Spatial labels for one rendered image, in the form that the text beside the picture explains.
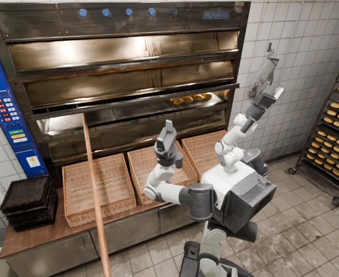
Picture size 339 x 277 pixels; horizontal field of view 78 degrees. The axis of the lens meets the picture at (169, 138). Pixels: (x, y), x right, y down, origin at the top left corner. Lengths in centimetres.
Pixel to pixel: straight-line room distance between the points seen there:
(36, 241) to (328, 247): 273
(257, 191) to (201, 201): 27
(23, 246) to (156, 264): 114
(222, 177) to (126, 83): 115
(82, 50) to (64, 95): 36
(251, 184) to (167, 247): 152
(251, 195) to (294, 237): 180
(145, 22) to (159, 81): 46
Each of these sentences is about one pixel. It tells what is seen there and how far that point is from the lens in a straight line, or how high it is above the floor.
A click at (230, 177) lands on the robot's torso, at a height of 140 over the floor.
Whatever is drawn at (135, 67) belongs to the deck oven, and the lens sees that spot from 181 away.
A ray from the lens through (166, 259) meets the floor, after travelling 236.
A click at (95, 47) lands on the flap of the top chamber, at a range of 175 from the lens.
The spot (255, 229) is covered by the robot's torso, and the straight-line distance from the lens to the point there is 139.
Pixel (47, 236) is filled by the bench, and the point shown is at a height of 58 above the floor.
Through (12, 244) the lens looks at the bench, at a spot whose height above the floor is 58.
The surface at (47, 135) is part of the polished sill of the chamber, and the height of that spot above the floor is 118.
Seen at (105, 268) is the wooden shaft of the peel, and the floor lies 120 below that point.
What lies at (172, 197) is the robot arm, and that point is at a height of 132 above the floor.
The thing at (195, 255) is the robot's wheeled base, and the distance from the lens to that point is 215.
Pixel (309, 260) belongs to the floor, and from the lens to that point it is 272.
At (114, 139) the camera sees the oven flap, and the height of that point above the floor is 101.
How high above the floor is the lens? 212
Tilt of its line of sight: 34 degrees down
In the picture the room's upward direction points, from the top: straight up
